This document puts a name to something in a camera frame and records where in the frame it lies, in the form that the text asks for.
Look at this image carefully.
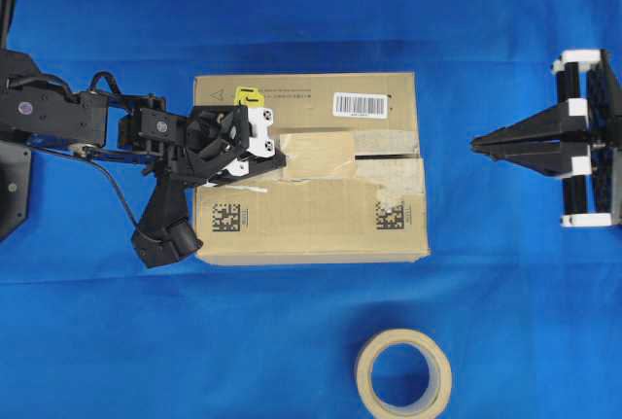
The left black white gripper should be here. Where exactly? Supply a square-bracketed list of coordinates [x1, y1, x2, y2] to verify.
[118, 105, 287, 268]

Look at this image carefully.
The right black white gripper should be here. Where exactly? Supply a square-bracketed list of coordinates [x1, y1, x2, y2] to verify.
[471, 49, 621, 227]

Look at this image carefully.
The beige tape strip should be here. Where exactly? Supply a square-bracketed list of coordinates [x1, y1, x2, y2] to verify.
[280, 131, 357, 182]

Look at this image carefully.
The brown cardboard box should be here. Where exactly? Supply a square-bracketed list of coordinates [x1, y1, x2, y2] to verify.
[193, 72, 431, 266]

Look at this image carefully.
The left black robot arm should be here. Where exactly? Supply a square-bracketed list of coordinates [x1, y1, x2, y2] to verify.
[1, 49, 287, 268]

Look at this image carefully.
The beige masking tape roll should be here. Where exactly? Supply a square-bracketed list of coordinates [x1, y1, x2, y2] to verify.
[354, 329, 453, 418]

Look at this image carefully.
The yellow sticker label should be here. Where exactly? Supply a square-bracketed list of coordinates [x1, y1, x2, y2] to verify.
[234, 87, 264, 108]

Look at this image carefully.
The white barcode label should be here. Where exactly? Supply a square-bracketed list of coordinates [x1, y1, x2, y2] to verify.
[332, 92, 389, 120]

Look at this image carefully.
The blue table cloth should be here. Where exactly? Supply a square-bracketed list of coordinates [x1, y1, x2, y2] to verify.
[1, 0, 621, 418]

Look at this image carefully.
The black cable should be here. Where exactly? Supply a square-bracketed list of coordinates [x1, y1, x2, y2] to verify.
[86, 156, 147, 235]

